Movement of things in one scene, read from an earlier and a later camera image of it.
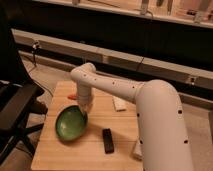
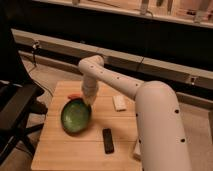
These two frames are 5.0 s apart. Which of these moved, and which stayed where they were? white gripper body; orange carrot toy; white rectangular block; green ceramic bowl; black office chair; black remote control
Moved: white gripper body; green ceramic bowl
Stayed: orange carrot toy; black office chair; black remote control; white rectangular block
